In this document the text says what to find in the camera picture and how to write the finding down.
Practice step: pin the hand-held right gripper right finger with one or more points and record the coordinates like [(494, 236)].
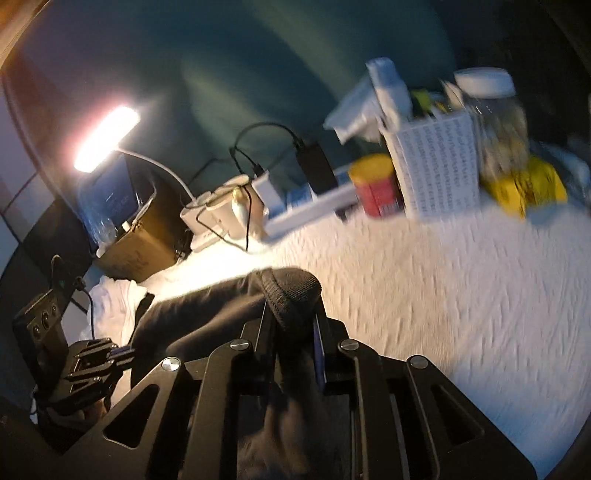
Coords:
[(319, 360)]

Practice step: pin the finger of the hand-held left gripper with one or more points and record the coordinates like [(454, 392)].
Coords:
[(99, 353), (87, 385)]

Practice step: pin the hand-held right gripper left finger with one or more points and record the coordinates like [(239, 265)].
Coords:
[(258, 350)]

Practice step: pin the dark brown garment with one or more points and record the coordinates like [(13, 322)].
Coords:
[(286, 290)]

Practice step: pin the white folded shirt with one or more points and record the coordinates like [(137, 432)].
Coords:
[(115, 300)]

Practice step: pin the cardboard box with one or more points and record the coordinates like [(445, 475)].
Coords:
[(138, 254)]

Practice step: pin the white textured table cover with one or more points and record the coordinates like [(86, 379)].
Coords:
[(415, 286)]

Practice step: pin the dark blue screen panel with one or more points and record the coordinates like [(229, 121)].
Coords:
[(111, 194)]

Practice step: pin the white power strip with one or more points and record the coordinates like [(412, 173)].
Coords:
[(314, 205)]

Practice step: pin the white charger plug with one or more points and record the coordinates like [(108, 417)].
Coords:
[(268, 194)]

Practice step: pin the red can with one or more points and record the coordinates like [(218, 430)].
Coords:
[(376, 194)]

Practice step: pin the black power adapter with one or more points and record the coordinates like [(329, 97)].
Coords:
[(316, 168)]

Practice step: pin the white desk lamp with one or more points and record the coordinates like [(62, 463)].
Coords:
[(106, 138)]

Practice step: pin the white woven basket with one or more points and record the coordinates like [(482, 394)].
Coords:
[(434, 170)]

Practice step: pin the white plastic bag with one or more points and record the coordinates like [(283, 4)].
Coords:
[(355, 115)]

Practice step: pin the yellow snack packet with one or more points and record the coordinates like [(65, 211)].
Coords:
[(526, 184)]

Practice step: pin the glass jar white lid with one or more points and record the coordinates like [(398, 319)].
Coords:
[(498, 124)]

